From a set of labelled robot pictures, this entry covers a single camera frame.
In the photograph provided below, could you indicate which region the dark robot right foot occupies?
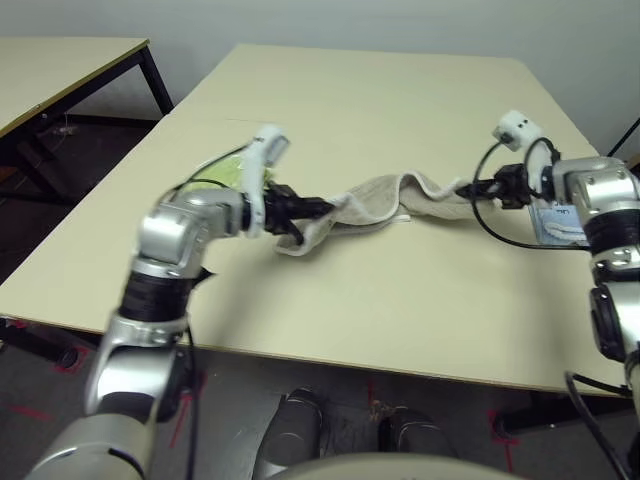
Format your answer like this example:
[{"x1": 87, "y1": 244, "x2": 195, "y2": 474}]
[{"x1": 377, "y1": 407, "x2": 459, "y2": 459}]

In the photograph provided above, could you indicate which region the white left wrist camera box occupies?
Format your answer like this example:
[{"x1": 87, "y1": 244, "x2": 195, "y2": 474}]
[{"x1": 239, "y1": 123, "x2": 291, "y2": 239}]

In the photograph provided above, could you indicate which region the dark robot foot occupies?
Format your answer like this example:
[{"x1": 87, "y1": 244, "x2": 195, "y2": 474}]
[
  {"x1": 377, "y1": 407, "x2": 459, "y2": 459},
  {"x1": 257, "y1": 387, "x2": 326, "y2": 476}
]

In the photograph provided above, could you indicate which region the side table with black legs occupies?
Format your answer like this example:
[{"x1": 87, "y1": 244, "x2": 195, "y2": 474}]
[{"x1": 0, "y1": 37, "x2": 176, "y2": 206}]

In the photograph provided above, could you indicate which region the beige towel with white trim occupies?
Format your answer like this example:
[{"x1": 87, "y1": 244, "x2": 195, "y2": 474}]
[{"x1": 276, "y1": 171, "x2": 496, "y2": 258}]

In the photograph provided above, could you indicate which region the light blue folded towel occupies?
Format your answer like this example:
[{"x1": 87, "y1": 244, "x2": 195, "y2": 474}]
[{"x1": 528, "y1": 202, "x2": 591, "y2": 247}]

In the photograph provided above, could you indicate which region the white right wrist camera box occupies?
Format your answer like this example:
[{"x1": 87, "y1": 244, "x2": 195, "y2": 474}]
[{"x1": 492, "y1": 112, "x2": 559, "y2": 204}]

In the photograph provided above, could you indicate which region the dark robot left foot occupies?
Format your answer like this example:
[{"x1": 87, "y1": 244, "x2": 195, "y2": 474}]
[{"x1": 257, "y1": 387, "x2": 326, "y2": 476}]

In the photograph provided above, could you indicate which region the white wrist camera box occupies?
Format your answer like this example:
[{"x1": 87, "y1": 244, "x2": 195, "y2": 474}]
[
  {"x1": 239, "y1": 123, "x2": 291, "y2": 239},
  {"x1": 492, "y1": 112, "x2": 559, "y2": 204}
]

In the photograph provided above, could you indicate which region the beige robot torso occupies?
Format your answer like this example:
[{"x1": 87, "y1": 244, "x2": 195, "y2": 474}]
[{"x1": 254, "y1": 452, "x2": 506, "y2": 480}]

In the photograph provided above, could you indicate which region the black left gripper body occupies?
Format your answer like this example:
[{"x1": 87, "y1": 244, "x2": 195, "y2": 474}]
[{"x1": 259, "y1": 182, "x2": 307, "y2": 247}]

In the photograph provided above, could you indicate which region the black tripod stand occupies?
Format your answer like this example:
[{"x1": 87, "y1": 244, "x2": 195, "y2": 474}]
[{"x1": 607, "y1": 117, "x2": 640, "y2": 156}]

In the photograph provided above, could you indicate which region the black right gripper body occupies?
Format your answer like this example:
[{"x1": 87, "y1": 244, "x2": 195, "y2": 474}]
[{"x1": 493, "y1": 163, "x2": 534, "y2": 210}]

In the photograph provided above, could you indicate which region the green towel with white label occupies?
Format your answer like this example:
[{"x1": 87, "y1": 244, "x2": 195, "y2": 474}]
[{"x1": 192, "y1": 152, "x2": 276, "y2": 191}]

